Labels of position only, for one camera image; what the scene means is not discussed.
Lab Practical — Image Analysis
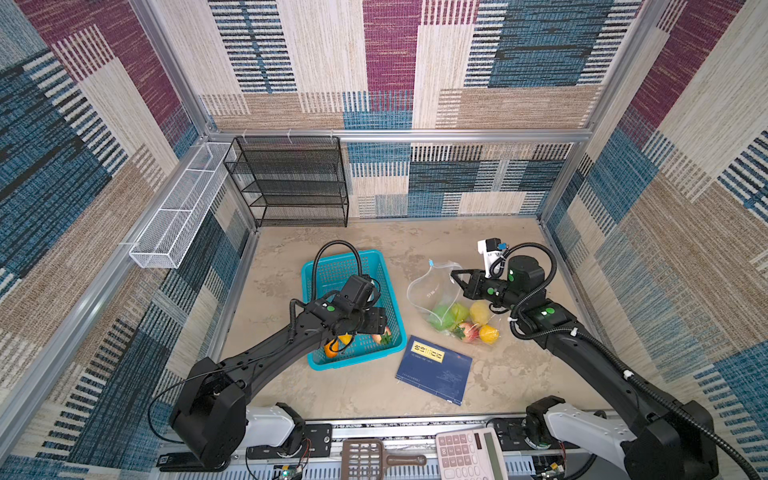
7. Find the red strawberry toy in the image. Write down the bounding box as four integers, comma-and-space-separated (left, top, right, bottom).
457, 322, 479, 343

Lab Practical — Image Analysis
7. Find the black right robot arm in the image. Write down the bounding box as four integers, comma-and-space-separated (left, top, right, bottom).
451, 255, 759, 479

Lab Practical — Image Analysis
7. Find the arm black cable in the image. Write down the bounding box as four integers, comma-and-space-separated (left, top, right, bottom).
488, 241, 763, 480
146, 239, 382, 445

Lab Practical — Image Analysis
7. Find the pink calculator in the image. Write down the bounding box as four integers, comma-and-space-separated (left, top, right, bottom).
435, 427, 508, 480

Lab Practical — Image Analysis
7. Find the yellow pepper toy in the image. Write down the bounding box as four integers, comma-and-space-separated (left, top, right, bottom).
338, 334, 353, 350

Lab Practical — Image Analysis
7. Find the white wire mesh tray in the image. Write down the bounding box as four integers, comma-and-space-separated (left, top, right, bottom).
130, 142, 229, 269

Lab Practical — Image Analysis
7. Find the yellow lemon toy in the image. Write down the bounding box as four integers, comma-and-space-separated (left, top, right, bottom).
478, 325, 500, 345

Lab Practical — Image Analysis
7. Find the black stapler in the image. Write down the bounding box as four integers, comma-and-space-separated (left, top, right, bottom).
156, 452, 231, 473

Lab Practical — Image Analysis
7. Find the blue booklet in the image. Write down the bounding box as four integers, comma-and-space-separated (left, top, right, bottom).
395, 336, 473, 406

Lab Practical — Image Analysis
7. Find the black wire shelf rack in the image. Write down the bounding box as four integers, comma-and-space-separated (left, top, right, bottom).
223, 136, 349, 227

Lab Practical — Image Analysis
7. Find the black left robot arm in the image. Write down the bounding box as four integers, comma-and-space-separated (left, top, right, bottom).
169, 275, 387, 470

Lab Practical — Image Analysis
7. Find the green apple toy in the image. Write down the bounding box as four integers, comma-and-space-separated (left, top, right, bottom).
427, 305, 457, 331

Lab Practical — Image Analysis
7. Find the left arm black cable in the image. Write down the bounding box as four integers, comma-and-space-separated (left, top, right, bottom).
146, 239, 382, 445

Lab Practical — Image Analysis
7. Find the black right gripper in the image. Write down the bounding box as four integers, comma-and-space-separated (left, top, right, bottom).
450, 268, 523, 311

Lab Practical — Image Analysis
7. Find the clear zip top bag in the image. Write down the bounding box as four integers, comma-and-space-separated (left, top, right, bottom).
406, 260, 501, 347

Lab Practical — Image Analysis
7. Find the brown slotted spatula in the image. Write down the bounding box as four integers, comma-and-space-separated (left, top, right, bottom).
340, 438, 427, 479

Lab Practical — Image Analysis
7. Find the beige potato toy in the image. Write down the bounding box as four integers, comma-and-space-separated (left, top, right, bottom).
469, 301, 493, 326

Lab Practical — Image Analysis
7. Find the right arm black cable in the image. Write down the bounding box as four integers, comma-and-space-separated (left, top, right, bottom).
488, 241, 763, 480

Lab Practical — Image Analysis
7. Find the teal plastic basket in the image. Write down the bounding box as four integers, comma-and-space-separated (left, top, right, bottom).
302, 250, 407, 371

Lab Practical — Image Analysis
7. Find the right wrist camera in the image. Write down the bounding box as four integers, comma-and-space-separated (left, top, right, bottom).
477, 238, 506, 278

